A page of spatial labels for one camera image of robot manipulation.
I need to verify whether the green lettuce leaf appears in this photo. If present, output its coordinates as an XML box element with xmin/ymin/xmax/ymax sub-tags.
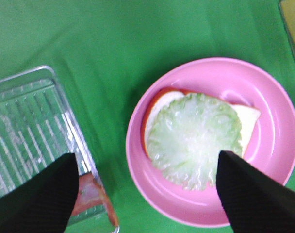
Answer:
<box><xmin>144</xmin><ymin>91</ymin><xmax>243</xmax><ymax>191</ymax></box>

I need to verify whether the toast bread slice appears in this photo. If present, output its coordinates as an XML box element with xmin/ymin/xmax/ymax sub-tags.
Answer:
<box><xmin>140</xmin><ymin>87</ymin><xmax>261</xmax><ymax>155</ymax></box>

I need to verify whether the left clear plastic tray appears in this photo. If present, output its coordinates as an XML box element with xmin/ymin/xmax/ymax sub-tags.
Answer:
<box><xmin>0</xmin><ymin>66</ymin><xmax>120</xmax><ymax>233</ymax></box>

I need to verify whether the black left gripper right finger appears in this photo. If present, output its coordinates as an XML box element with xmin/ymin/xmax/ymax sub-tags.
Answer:
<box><xmin>216</xmin><ymin>151</ymin><xmax>295</xmax><ymax>233</ymax></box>

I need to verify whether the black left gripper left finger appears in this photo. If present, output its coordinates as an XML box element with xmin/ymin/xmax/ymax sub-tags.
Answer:
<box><xmin>0</xmin><ymin>153</ymin><xmax>79</xmax><ymax>233</ymax></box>

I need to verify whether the pink round plate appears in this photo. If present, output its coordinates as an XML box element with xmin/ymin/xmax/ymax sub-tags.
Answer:
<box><xmin>126</xmin><ymin>58</ymin><xmax>295</xmax><ymax>228</ymax></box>

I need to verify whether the bacon strip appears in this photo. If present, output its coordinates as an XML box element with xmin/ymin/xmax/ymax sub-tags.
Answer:
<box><xmin>69</xmin><ymin>172</ymin><xmax>119</xmax><ymax>227</ymax></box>

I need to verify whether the green tablecloth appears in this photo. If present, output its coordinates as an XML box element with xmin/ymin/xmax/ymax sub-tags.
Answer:
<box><xmin>0</xmin><ymin>0</ymin><xmax>295</xmax><ymax>233</ymax></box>

